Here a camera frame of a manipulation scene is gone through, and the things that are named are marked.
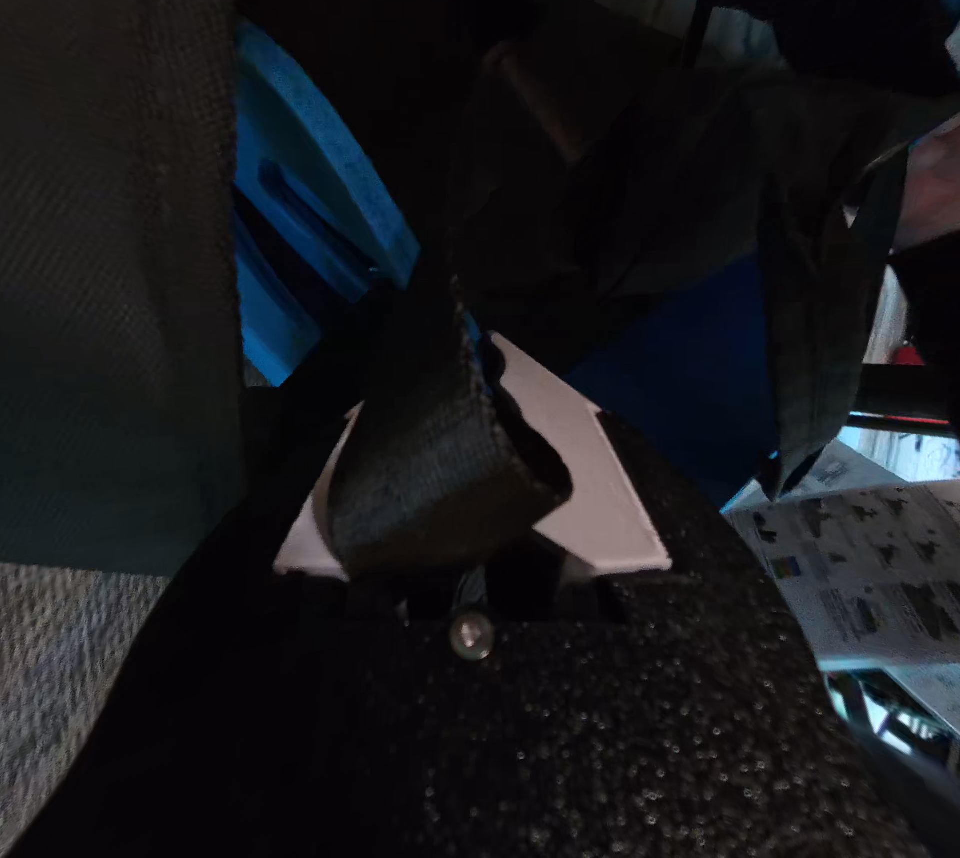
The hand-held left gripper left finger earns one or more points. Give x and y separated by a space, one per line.
304 535

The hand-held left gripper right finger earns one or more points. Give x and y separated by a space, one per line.
604 483

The printed instruction sheet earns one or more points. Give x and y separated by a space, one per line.
862 558

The dark cloth bag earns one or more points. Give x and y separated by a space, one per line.
637 183

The black metal bar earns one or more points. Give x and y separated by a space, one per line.
900 397

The grey fabric panel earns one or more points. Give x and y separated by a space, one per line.
112 235

